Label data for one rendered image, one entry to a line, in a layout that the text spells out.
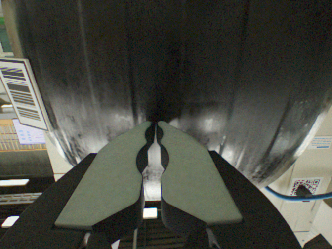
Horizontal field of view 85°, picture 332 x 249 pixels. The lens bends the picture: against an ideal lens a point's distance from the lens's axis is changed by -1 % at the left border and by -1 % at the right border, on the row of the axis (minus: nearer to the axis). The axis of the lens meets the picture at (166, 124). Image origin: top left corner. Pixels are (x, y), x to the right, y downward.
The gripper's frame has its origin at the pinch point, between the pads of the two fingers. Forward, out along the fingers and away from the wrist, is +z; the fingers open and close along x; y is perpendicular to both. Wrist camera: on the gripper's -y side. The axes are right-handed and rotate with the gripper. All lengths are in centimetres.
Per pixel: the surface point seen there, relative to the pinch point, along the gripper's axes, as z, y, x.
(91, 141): 1.4, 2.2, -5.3
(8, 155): 825, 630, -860
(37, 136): 297, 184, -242
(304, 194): 16.5, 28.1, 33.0
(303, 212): 18, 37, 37
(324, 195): 16.2, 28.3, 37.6
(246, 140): 1.4, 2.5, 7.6
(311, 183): 19.0, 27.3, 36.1
